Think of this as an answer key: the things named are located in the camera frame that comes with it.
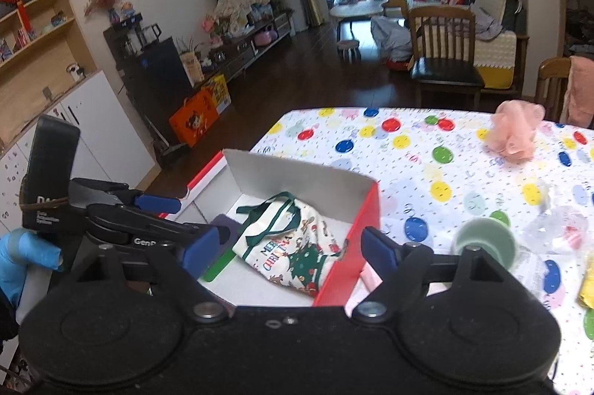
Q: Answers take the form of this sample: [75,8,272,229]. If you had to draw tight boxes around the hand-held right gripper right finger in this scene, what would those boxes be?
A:
[350,226,506,324]

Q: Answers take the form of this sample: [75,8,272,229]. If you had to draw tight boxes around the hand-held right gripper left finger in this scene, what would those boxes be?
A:
[94,227,230,324]

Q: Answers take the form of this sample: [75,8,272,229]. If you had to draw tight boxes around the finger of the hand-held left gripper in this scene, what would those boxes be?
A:
[72,178,183,216]
[86,204,231,249]

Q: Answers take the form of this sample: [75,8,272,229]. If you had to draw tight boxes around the printed cloth tote bag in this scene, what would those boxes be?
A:
[231,191,350,299]

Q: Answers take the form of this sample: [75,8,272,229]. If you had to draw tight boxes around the red and white cardboard box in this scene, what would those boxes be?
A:
[160,148,382,309]

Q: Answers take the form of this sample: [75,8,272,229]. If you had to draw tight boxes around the clear bubble wrap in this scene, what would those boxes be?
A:
[519,204,591,259]

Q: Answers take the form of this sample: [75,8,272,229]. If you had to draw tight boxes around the yellow soft item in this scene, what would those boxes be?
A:
[577,253,594,311]

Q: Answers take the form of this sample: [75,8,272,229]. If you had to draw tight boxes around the person's left hand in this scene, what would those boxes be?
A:
[0,229,65,309]

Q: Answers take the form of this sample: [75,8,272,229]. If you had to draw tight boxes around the green flat item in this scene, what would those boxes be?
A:
[201,247,238,283]

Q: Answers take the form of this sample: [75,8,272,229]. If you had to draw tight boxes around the purple flat item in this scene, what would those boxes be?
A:
[211,213,243,244]

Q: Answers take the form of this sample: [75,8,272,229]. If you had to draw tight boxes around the orange gift box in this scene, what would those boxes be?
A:
[168,88,220,148]

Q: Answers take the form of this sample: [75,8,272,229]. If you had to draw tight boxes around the wooden shelf cabinet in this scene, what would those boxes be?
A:
[0,0,157,247]

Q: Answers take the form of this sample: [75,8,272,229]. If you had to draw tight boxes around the balloon print tablecloth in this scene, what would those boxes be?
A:
[248,106,594,395]

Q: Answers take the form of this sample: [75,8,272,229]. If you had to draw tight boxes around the white mug with green inside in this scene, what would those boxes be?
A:
[451,218,519,276]

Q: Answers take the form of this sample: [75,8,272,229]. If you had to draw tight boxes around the black water dispenser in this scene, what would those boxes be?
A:
[103,17,198,147]

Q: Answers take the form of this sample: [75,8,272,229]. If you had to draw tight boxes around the yellow gift box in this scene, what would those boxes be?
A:
[201,73,232,115]

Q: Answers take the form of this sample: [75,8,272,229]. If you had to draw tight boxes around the dried flowers in vase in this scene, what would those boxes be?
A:
[82,0,124,23]

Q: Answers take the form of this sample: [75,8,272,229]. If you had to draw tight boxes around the dark low television cabinet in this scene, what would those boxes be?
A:
[204,7,295,82]

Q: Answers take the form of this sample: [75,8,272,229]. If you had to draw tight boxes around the pink mesh bath pouf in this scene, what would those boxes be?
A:
[483,100,546,164]

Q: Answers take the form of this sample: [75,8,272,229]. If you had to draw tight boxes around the wooden chair with black seat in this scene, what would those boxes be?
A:
[407,4,486,109]

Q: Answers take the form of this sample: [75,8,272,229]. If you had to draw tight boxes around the pink small bag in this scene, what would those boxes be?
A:
[254,28,279,48]

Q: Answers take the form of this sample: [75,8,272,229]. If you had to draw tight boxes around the small round stool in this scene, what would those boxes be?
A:
[336,39,363,62]

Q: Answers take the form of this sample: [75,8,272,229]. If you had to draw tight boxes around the white bag on floor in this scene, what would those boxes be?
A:
[370,14,415,61]

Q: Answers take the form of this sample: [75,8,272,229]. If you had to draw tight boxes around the sofa with cream cover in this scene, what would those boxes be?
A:
[429,0,531,95]

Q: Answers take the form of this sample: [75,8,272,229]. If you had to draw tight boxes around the round coffee table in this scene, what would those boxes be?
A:
[329,0,389,30]

